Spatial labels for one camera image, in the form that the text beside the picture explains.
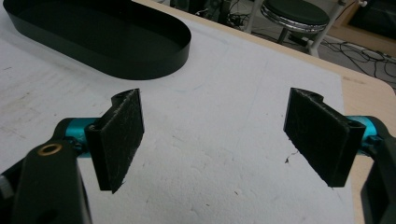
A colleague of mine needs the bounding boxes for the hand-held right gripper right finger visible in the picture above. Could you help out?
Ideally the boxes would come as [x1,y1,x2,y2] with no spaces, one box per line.
[283,87,387,189]

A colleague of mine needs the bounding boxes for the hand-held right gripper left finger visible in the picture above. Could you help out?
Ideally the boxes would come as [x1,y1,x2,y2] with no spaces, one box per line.
[53,88,146,194]

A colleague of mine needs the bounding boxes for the black oval tray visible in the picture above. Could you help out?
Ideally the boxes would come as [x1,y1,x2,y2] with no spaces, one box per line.
[2,0,192,81]

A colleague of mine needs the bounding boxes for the round black stool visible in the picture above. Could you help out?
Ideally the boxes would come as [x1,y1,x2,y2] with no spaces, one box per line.
[260,0,331,45]

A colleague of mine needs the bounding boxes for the black floor cables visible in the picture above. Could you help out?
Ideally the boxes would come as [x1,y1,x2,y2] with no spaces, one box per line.
[320,38,396,82]

